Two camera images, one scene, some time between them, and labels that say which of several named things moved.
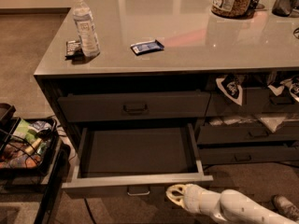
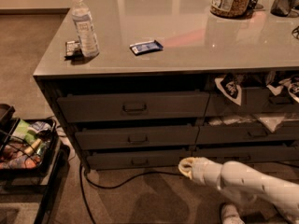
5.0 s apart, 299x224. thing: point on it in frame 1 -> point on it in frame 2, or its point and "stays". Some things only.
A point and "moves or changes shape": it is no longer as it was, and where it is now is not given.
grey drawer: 135,161 moves or changes shape
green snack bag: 22,133 stays
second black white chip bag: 292,84 stays
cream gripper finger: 177,199 -> 187,172
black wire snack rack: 32,155 stays
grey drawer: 249,133 stays
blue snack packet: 147,47 stays
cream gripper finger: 177,188 -> 186,161
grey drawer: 255,101 stays
